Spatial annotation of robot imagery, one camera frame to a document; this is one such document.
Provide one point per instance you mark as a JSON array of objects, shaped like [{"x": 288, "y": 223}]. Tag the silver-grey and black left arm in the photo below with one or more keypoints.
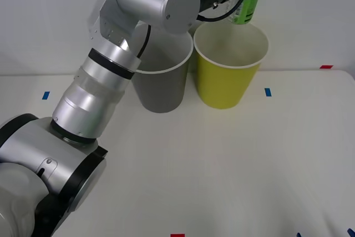
[{"x": 83, "y": 101}]

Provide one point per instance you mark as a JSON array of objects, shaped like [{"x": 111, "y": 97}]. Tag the yellow-green plastic waste bin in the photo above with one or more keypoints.
[{"x": 224, "y": 87}]

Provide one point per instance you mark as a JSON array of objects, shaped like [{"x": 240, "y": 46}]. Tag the green plastic bottle black cap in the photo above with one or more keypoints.
[{"x": 248, "y": 6}]

